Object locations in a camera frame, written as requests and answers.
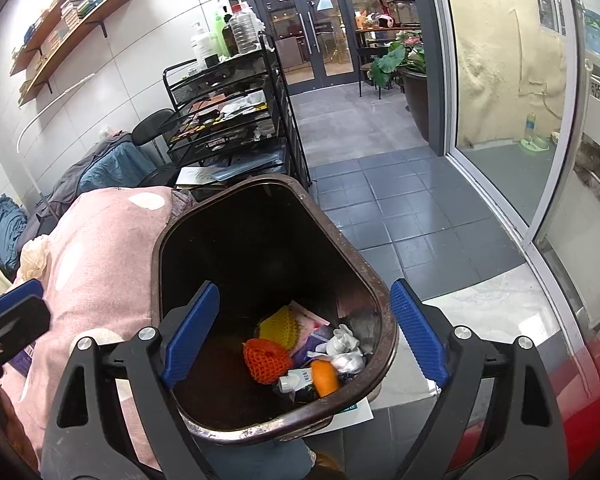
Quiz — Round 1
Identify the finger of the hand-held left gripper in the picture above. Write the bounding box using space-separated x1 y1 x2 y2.
0 295 52 386
0 279 45 318

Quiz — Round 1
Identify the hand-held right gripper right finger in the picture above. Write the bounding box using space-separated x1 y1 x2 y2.
389 278 571 480

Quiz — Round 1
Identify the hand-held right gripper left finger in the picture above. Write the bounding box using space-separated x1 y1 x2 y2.
39 280 222 480

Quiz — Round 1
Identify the white tissue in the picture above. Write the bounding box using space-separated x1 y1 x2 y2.
325 324 366 376

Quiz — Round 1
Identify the orange foam fruit net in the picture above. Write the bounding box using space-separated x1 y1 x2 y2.
243 338 293 386

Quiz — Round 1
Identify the brown trash bin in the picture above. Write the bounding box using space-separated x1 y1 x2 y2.
151 174 400 446

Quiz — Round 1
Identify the yellow foam fruit net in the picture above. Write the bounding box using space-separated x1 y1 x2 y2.
257 307 303 351

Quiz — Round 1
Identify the orange peel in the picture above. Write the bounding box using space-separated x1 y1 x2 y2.
310 360 342 398

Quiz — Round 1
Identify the pink snack bag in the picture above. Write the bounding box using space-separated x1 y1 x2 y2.
287 300 331 356

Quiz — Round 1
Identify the green and white milk carton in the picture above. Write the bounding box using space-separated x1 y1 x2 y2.
279 367 321 403

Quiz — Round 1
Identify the person's left forearm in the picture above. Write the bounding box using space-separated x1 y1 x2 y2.
0 385 36 466

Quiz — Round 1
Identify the crumpled cream tissue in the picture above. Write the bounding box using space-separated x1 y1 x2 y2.
19 236 52 281

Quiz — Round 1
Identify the blue cloth pile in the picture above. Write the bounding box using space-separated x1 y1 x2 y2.
0 196 28 263

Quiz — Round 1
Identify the pink dotted blanket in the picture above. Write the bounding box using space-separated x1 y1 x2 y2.
0 186 201 476

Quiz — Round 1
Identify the white paper sheet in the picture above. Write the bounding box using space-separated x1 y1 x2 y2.
307 397 376 436

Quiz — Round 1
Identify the person's leg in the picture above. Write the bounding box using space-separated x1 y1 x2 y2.
200 437 316 480

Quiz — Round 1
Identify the blue grey clothing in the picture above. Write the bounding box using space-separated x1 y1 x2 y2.
17 130 146 251

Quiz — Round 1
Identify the white booklet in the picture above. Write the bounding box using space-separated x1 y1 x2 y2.
175 166 221 188

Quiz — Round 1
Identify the red panel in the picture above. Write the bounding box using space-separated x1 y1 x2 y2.
447 305 600 478

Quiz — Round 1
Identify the white curved pipe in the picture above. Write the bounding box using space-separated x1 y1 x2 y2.
17 72 97 211

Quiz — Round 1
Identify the black chair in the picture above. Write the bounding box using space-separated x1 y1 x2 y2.
131 108 181 191

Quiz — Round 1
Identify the pet water feeder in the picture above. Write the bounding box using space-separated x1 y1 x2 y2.
522 112 553 153

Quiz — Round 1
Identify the dark plant pot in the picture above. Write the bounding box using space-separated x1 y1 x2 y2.
397 67 433 143

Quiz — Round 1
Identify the black metal rack cart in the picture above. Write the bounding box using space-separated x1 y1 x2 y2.
162 30 311 196

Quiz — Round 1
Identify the sliding glass door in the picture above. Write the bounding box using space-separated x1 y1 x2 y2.
422 0 600 341

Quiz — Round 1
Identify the green leafy plant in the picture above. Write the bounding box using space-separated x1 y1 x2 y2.
369 30 426 91

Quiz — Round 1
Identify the dark wooden table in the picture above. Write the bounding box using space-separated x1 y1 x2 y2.
355 25 421 98

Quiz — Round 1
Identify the white pump bottle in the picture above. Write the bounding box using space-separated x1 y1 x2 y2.
190 22 221 68

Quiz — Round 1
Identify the dark bottle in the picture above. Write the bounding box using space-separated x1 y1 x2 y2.
222 12 241 56

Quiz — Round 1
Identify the green bottle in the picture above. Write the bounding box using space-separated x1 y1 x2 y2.
211 2 231 58

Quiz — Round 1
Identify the large clear plastic bottle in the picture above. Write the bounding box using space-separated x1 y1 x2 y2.
228 0 263 54

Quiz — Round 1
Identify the glass double door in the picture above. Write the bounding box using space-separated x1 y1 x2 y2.
247 0 361 96

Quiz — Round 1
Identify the blue water jug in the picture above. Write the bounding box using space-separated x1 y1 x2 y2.
582 7 600 63

